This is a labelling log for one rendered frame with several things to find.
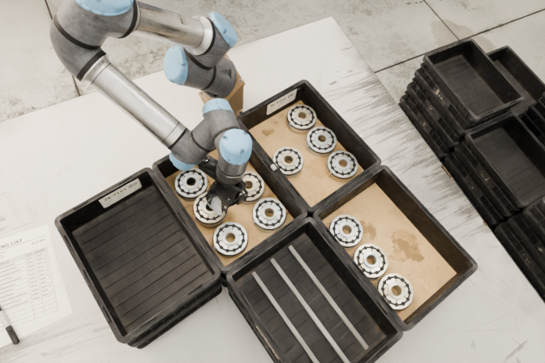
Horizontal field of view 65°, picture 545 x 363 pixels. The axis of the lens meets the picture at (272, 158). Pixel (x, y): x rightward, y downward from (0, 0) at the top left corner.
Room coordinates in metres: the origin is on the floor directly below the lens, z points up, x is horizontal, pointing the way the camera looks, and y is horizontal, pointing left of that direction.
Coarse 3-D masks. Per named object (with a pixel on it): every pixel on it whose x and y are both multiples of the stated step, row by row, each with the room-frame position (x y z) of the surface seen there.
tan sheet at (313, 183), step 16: (256, 128) 0.79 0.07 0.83; (272, 128) 0.80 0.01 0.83; (288, 128) 0.81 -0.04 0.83; (272, 144) 0.73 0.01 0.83; (288, 144) 0.74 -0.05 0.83; (304, 144) 0.75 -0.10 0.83; (288, 160) 0.68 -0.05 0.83; (304, 160) 0.69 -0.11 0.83; (320, 160) 0.70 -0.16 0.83; (304, 176) 0.63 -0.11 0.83; (320, 176) 0.64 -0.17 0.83; (304, 192) 0.58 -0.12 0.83; (320, 192) 0.59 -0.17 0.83
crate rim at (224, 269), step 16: (240, 128) 0.72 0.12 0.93; (160, 160) 0.56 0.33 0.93; (160, 176) 0.51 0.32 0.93; (288, 192) 0.52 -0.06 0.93; (304, 208) 0.48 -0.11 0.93; (192, 224) 0.38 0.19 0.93; (288, 224) 0.42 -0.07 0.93; (272, 240) 0.37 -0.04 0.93; (240, 256) 0.31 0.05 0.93; (224, 272) 0.26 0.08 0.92
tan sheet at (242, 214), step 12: (216, 156) 0.66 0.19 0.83; (252, 168) 0.63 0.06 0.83; (168, 180) 0.54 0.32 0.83; (264, 192) 0.55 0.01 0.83; (192, 204) 0.48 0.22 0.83; (240, 204) 0.50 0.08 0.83; (252, 204) 0.51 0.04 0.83; (192, 216) 0.44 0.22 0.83; (228, 216) 0.46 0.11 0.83; (240, 216) 0.46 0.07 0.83; (288, 216) 0.49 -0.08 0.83; (204, 228) 0.41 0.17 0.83; (216, 228) 0.41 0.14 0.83; (252, 228) 0.43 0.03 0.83; (228, 240) 0.38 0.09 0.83; (252, 240) 0.39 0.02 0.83; (216, 252) 0.34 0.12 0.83; (228, 264) 0.31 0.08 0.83
